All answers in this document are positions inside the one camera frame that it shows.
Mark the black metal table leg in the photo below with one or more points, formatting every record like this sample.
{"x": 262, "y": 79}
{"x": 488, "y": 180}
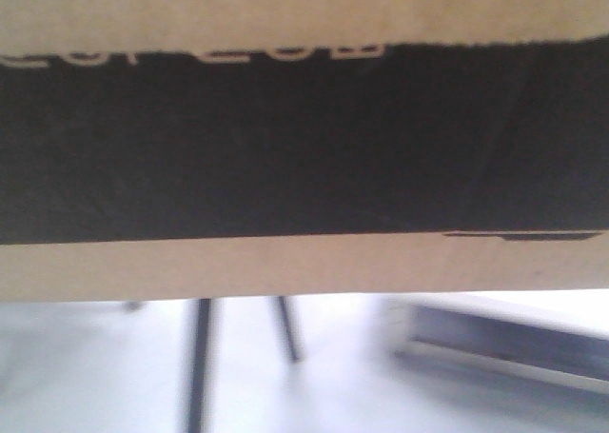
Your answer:
{"x": 197, "y": 390}

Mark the grey flat panel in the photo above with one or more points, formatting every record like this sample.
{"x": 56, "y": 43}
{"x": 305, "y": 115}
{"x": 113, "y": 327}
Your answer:
{"x": 539, "y": 353}

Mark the brown cardboard box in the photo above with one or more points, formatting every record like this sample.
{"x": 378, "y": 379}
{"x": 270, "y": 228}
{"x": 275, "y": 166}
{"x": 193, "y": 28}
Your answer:
{"x": 172, "y": 149}

